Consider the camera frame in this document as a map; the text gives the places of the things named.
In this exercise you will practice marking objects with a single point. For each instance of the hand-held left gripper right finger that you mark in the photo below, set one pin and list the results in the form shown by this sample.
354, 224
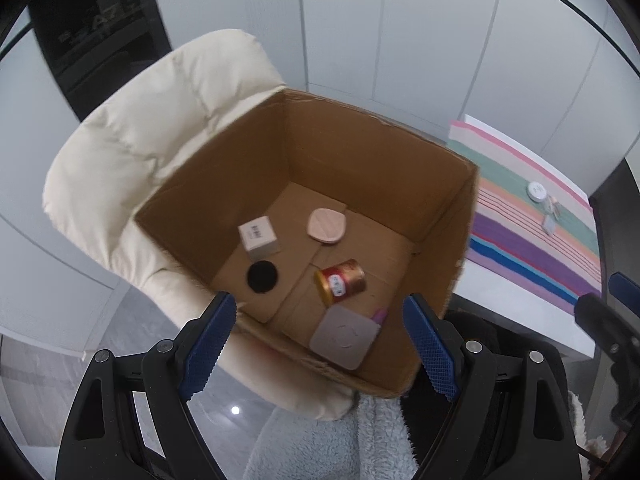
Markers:
430, 345

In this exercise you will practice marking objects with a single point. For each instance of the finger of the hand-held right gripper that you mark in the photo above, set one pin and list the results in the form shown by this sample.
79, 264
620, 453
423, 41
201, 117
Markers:
626, 284
600, 317

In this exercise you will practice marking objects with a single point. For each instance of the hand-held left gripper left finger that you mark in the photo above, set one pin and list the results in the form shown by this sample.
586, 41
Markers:
210, 345

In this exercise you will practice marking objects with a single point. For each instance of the small pink purple tube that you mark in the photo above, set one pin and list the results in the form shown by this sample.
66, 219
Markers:
379, 316

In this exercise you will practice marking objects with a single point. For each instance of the grey square case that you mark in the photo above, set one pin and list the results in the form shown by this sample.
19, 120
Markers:
345, 337

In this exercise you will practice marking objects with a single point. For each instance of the black round puff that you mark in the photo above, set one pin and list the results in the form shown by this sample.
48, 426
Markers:
262, 277

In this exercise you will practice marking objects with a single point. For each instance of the peach round compact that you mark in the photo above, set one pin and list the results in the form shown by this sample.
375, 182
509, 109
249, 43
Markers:
326, 225

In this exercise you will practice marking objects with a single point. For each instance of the brown cardboard box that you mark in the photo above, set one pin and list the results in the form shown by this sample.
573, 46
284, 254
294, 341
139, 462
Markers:
375, 170

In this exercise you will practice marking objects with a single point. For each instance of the white table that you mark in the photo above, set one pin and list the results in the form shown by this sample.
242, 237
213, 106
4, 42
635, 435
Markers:
525, 316

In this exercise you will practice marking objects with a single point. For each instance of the small white packet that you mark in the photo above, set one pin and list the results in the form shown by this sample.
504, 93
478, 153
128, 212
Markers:
548, 225

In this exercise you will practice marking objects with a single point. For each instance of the red and gold can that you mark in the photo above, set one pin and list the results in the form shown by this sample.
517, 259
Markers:
340, 282

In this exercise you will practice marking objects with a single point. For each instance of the small white box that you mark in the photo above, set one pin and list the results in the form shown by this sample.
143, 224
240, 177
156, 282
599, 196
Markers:
257, 237

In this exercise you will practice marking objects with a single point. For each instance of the white round disc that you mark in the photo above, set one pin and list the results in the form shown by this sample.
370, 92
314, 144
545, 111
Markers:
537, 191

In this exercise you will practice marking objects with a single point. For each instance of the grey fluffy blanket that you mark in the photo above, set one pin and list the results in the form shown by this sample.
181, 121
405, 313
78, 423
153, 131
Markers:
325, 440

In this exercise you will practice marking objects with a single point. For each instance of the striped colourful cloth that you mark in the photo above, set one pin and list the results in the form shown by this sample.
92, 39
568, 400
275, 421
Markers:
500, 180

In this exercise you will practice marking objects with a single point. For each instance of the cream padded chair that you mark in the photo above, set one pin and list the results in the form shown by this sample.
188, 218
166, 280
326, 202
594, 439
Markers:
150, 110

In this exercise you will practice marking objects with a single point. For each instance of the dark glass panel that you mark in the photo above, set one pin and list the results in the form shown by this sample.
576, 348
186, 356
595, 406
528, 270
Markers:
100, 35

